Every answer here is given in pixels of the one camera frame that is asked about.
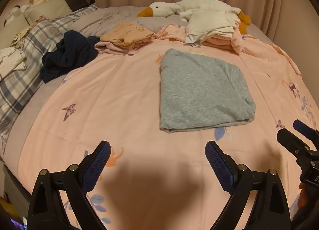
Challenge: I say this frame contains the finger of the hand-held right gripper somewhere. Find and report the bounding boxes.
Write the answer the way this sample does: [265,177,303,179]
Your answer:
[293,120,319,143]
[277,129,312,159]

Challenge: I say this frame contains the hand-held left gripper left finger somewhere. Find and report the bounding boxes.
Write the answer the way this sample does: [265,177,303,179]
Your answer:
[27,140,111,230]

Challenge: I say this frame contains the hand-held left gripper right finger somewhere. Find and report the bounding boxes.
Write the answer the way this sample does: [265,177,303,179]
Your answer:
[204,141,291,230]

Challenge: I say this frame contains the grey printed sweatshirt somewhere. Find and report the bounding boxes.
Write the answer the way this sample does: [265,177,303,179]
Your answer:
[159,48,257,134]

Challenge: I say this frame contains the pink printed duvet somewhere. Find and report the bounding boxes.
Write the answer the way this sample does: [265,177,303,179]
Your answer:
[17,24,319,230]

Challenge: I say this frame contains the colourful box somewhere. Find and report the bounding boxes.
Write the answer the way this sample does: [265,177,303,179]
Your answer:
[0,195,28,230]

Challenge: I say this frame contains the navy crumpled garment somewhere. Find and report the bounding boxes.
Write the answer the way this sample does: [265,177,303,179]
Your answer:
[40,29,101,83]

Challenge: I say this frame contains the mauve folded garment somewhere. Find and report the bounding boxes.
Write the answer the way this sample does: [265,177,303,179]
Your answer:
[95,38,145,56]

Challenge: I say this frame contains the pink rumpled blanket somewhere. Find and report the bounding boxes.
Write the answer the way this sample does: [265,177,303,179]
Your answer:
[203,29,243,54]

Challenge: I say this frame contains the white printed garment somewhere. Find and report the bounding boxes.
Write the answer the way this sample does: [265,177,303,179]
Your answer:
[0,47,27,81]

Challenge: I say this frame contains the peach printed folded garment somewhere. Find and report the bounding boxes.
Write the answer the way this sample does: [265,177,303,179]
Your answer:
[100,22,154,46]

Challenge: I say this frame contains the white folded garment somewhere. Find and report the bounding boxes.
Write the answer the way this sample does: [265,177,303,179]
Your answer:
[184,10,236,46]

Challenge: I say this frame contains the pink crumpled garment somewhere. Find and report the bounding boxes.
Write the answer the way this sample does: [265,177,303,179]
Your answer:
[155,23,187,40]

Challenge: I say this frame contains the cartoon printed pillow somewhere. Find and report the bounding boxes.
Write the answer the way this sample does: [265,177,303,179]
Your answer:
[10,27,33,47]

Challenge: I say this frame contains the dark brown cloth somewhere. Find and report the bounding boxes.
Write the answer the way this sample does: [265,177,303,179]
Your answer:
[55,0,95,11]

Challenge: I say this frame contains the white goose plush toy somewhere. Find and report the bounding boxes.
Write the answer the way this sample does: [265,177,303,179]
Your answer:
[137,0,251,34]

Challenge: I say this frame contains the grey bed frame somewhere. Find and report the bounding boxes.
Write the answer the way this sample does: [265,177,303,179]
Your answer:
[2,164,33,206]

